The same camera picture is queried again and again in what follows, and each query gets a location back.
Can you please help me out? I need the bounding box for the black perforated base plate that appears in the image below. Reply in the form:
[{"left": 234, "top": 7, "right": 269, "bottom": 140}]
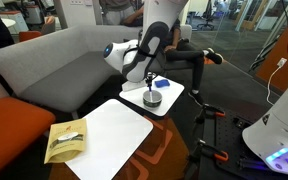
[{"left": 198, "top": 113, "right": 288, "bottom": 180}]

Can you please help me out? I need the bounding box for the seated person in dark sweater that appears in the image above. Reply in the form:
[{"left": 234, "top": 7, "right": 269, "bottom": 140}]
[{"left": 122, "top": 4, "right": 226, "bottom": 106}]

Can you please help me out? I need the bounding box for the black clamp with orange handle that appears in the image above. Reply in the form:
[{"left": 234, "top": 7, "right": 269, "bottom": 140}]
[
  {"left": 193, "top": 103, "right": 227, "bottom": 134},
  {"left": 187, "top": 139, "right": 230, "bottom": 172}
]

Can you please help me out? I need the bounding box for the grey sofa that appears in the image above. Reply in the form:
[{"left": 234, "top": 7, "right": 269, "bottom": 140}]
[{"left": 0, "top": 24, "right": 193, "bottom": 114}]

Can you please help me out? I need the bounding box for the white side table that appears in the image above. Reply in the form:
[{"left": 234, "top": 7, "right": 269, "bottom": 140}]
[
  {"left": 118, "top": 75, "right": 185, "bottom": 118},
  {"left": 64, "top": 98, "right": 154, "bottom": 180}
]

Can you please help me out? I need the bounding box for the yellow snack pouch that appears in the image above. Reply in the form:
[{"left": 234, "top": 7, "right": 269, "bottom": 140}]
[{"left": 43, "top": 118, "right": 88, "bottom": 165}]

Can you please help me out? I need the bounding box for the white charger with cable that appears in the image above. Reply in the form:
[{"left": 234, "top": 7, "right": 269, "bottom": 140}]
[{"left": 266, "top": 57, "right": 288, "bottom": 106}]

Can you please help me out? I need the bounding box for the white mug with green band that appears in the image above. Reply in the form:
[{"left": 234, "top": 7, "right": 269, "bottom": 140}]
[{"left": 142, "top": 89, "right": 164, "bottom": 108}]

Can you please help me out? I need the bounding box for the blue cloth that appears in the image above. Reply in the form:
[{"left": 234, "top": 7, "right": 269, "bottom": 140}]
[{"left": 154, "top": 78, "right": 171, "bottom": 89}]

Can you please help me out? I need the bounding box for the orange chair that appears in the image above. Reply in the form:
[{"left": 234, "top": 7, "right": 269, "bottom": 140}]
[{"left": 18, "top": 30, "right": 44, "bottom": 43}]

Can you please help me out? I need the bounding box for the black office chair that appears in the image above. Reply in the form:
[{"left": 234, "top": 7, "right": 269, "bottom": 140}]
[{"left": 196, "top": 0, "right": 217, "bottom": 31}]

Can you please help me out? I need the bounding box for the orange seat sofa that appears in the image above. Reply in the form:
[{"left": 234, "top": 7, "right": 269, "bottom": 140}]
[{"left": 0, "top": 63, "right": 57, "bottom": 180}]

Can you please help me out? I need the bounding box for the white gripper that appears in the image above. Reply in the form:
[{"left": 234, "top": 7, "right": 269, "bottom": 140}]
[{"left": 121, "top": 72, "right": 155, "bottom": 93}]

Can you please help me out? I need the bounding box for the round white table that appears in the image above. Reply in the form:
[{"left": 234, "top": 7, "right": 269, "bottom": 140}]
[{"left": 0, "top": 18, "right": 17, "bottom": 29}]

